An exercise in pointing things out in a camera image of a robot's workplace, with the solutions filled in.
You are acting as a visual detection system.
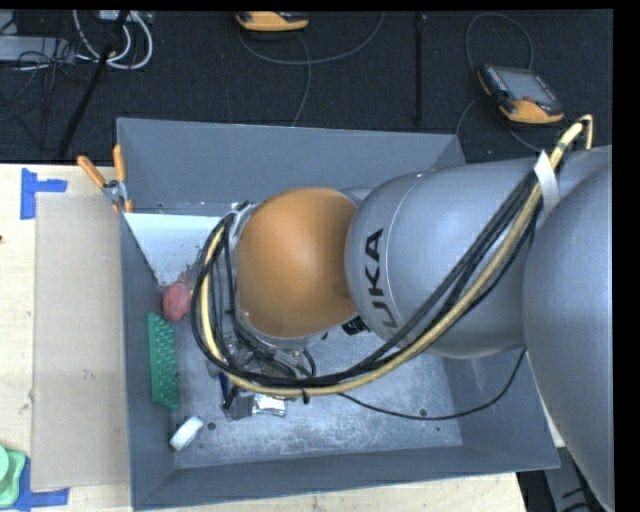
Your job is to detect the brown cardboard board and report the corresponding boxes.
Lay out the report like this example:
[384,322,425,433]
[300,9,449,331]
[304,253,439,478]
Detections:
[30,192,132,494]

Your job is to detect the white ring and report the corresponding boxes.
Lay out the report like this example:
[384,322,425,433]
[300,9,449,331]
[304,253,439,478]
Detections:
[168,415,205,452]

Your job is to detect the green studded flat block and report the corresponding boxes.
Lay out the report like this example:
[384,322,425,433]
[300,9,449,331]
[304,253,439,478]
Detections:
[146,312,181,413]

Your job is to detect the grey metal bin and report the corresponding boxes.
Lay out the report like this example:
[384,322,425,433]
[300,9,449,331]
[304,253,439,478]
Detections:
[115,117,562,512]

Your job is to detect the pink ball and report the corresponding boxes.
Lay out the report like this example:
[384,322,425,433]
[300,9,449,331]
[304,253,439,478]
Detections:
[162,281,194,323]

